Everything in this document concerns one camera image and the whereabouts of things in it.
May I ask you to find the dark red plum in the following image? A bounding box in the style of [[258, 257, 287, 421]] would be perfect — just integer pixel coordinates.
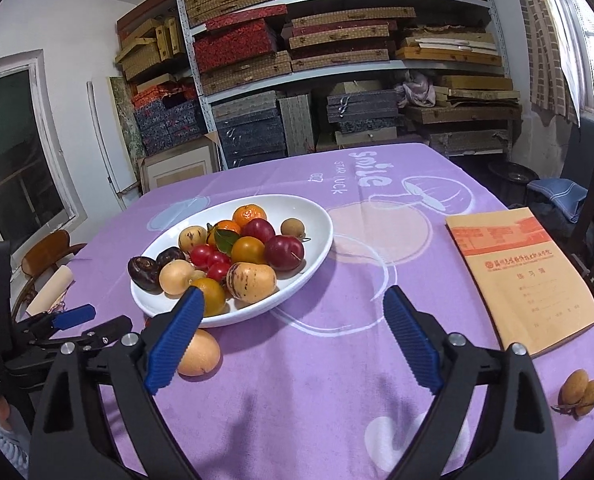
[[241, 218, 276, 244], [264, 235, 305, 272]]

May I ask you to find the stack of purple flat boxes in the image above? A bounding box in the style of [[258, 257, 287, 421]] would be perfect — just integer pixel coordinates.
[[326, 89, 403, 133]]

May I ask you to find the small yellow pepino melon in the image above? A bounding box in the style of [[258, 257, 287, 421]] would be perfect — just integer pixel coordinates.
[[178, 226, 209, 255]]

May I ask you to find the black round stool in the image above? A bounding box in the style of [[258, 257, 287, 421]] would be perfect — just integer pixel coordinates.
[[487, 161, 540, 196]]

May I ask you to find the large striped pepino melon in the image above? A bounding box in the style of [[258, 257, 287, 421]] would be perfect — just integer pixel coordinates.
[[225, 261, 278, 304]]

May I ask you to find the green marbled board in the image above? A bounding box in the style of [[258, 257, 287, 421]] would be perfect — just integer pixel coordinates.
[[110, 76, 148, 158]]

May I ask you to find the blue cloth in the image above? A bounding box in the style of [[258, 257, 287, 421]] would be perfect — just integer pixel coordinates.
[[527, 178, 588, 223]]

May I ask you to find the white metal shelf unit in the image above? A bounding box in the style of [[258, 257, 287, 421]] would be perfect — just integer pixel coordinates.
[[174, 0, 512, 171]]

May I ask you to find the pink cloth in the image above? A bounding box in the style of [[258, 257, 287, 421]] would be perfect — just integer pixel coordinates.
[[401, 71, 438, 108]]

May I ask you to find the brown longan with stem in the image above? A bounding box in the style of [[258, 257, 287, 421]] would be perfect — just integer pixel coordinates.
[[562, 369, 590, 405], [552, 379, 594, 417]]

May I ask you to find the stack of blue orange boxes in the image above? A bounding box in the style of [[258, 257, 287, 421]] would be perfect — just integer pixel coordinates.
[[131, 84, 208, 157]]

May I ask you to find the brick pattern curtain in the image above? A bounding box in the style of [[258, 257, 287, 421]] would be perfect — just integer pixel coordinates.
[[509, 0, 582, 126]]

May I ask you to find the stack of red patterned boxes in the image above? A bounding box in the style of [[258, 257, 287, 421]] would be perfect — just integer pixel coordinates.
[[193, 4, 290, 73]]

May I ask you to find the white oval dish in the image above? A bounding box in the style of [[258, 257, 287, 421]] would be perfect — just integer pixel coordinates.
[[130, 194, 334, 328]]

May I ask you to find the mandarin orange with leaves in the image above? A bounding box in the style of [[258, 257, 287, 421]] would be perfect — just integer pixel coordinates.
[[206, 219, 243, 256]]

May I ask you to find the stack of dark grey boxes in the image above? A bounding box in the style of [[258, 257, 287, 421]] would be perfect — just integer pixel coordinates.
[[211, 91, 289, 168]]

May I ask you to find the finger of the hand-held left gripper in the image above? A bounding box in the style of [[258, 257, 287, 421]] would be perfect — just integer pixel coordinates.
[[52, 316, 134, 355], [12, 304, 96, 343]]

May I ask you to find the stack of yellow woven boxes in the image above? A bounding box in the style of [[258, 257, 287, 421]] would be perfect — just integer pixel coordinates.
[[114, 16, 188, 83]]

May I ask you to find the grey woven upright box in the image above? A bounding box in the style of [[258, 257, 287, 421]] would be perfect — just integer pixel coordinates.
[[278, 94, 318, 157]]

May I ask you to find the person's left forearm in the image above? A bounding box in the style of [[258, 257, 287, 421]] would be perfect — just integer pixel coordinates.
[[0, 402, 30, 478]]

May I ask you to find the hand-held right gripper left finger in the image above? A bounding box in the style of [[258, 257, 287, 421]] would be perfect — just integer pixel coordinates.
[[28, 286, 205, 480]]

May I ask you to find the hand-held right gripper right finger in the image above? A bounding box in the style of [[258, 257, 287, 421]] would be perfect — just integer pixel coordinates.
[[383, 285, 549, 480]]

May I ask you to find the stack of tan woven boxes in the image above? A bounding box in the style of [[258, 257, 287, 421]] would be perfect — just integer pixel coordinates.
[[182, 0, 488, 96]]

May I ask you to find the orange tomato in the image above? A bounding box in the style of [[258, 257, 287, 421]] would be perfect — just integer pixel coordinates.
[[230, 236, 266, 265]]

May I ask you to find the dark window with white frame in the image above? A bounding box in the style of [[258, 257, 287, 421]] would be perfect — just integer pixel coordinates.
[[0, 50, 88, 251]]

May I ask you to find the purple printed tablecloth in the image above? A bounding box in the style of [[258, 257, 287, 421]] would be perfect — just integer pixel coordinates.
[[7, 142, 594, 480]]

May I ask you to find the white board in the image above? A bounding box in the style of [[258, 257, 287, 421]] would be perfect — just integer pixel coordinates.
[[86, 80, 143, 196]]

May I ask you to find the brown wooden chair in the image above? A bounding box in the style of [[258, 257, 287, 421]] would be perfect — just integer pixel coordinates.
[[21, 230, 88, 311]]

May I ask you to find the tan exercise notebook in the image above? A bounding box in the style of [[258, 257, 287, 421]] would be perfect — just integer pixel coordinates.
[[445, 206, 594, 359]]

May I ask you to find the cream paper roll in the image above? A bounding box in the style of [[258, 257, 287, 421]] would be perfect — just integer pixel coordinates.
[[26, 266, 74, 317]]

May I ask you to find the framed picture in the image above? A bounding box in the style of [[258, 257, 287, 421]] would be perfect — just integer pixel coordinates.
[[137, 135, 223, 193]]

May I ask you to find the round beige fruit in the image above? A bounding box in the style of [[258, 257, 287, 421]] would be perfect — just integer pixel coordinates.
[[177, 328, 222, 377], [158, 260, 195, 296]]

